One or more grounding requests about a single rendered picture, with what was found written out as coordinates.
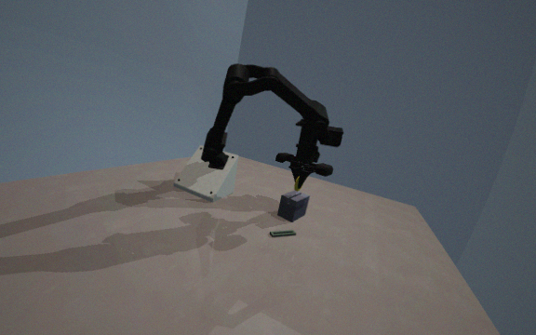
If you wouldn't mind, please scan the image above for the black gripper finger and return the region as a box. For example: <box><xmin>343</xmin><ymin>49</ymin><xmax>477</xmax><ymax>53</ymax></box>
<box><xmin>288</xmin><ymin>166</ymin><xmax>304</xmax><ymax>182</ymax></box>
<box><xmin>298</xmin><ymin>169</ymin><xmax>315</xmax><ymax>189</ymax></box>

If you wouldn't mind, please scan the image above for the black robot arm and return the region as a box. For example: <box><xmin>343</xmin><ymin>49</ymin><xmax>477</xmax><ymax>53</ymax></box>
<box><xmin>201</xmin><ymin>63</ymin><xmax>344</xmax><ymax>169</ymax></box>

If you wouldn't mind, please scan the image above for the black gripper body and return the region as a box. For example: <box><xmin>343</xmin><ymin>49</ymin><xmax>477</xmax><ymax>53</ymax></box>
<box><xmin>275</xmin><ymin>141</ymin><xmax>333</xmax><ymax>177</ymax></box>

